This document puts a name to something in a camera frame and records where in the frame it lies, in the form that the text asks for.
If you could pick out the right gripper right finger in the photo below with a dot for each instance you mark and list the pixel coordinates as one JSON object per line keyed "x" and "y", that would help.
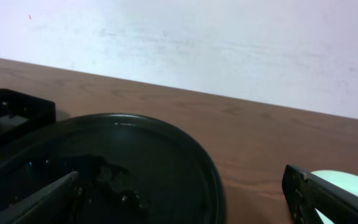
{"x": 308, "y": 195}

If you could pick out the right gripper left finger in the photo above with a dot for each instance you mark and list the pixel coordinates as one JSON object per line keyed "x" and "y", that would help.
{"x": 44, "y": 205}

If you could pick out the light blue plate back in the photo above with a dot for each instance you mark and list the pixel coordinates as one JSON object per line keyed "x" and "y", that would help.
{"x": 345, "y": 181}

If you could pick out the black round tray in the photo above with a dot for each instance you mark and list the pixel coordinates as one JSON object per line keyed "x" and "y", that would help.
{"x": 132, "y": 169}

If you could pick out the black rectangular tray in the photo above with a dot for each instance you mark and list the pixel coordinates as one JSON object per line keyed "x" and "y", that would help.
{"x": 21, "y": 114}

